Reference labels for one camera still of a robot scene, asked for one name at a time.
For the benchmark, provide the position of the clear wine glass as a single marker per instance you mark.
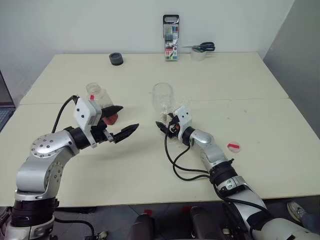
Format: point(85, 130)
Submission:
point(162, 95)

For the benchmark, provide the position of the grey laptop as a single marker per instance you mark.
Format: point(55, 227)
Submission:
point(5, 110)

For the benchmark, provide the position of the black round tape roll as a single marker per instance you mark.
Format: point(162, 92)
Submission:
point(116, 59)

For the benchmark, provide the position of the grey partition panel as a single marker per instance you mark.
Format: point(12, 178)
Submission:
point(295, 55)

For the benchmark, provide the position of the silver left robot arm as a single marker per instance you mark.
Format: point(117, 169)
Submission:
point(45, 152)

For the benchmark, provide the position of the person's white shoe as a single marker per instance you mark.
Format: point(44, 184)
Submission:
point(296, 210)

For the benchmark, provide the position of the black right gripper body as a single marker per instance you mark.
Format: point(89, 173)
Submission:
point(173, 129)

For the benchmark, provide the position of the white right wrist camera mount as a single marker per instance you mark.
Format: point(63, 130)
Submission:
point(185, 116)

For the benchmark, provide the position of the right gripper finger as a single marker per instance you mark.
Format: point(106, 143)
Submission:
point(171, 116)
point(161, 127)

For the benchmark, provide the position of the person's blue trouser leg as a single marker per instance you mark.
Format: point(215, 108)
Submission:
point(311, 220)

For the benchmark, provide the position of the white bottle cap red strip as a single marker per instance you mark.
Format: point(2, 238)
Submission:
point(234, 147)

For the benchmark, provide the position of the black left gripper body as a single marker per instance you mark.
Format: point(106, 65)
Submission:
point(100, 136)

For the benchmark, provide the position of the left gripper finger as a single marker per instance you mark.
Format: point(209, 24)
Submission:
point(125, 132)
point(112, 110)

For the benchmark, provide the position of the dark rounded shape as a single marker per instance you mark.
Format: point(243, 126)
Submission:
point(141, 227)
point(205, 225)

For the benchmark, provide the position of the clear tape roll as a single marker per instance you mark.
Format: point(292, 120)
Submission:
point(198, 55)

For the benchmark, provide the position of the marker pen case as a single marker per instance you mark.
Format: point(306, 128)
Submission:
point(171, 37)

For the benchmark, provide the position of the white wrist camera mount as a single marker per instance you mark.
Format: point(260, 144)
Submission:
point(83, 112)
point(185, 116)

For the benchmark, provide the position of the clear bottle with red label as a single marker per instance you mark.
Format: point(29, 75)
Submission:
point(101, 96)

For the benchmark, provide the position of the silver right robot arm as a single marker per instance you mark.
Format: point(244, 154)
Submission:
point(210, 143)

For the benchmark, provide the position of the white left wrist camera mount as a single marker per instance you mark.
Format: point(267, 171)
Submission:
point(83, 112)

